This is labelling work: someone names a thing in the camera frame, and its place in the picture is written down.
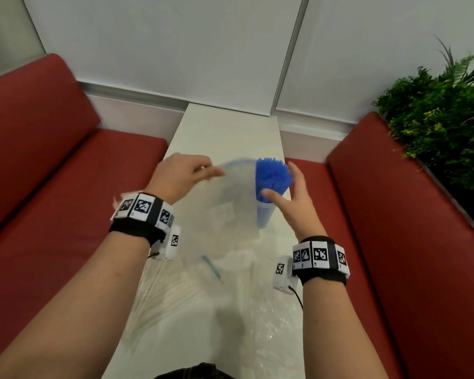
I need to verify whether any small bunch of blue straws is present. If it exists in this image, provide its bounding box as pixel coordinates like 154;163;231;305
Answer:
254;156;294;204

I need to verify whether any clear plastic bag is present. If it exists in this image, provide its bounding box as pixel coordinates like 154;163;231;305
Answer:
236;232;305;379

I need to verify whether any green plant hedge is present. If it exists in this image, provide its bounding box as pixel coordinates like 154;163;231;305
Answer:
373;35;474;210

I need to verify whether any person's right hand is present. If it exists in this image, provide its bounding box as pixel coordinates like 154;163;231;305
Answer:
260;161;328;242

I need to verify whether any red sofa beside plant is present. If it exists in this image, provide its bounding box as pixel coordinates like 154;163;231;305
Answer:
285;111;474;379

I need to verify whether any person's right forearm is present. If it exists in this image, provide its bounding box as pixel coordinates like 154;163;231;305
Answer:
302;280;390;379

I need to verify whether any black wristband with markers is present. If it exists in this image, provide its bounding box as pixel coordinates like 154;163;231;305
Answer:
292;235;351;287
109;192;175;247

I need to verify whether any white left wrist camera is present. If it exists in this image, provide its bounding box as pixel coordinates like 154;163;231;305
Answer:
150;224;181;262

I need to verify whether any black left wristband with markers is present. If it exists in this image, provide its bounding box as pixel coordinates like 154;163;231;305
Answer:
109;192;175;247

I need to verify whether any clear bag with white strips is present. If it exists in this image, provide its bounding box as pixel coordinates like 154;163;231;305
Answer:
173;156;261;262

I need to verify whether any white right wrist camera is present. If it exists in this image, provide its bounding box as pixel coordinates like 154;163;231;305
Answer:
272;255;300;295

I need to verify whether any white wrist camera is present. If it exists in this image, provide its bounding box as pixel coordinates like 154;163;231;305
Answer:
272;255;300;295
150;224;181;262

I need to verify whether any black right wristband with markers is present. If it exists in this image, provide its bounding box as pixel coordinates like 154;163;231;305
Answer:
292;235;351;287

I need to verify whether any frosted plastic jar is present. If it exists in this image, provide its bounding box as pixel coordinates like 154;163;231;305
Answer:
255;197;278;230

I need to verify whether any person's dark clothing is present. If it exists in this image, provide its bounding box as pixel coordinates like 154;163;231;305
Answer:
154;363;234;379

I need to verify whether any person's left hand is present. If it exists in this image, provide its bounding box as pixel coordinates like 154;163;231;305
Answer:
145;153;226;206

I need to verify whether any person's left forearm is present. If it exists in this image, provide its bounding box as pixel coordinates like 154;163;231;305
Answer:
0;232;151;379

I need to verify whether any black right camera cable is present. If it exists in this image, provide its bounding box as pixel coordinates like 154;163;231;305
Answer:
289;286;304;311

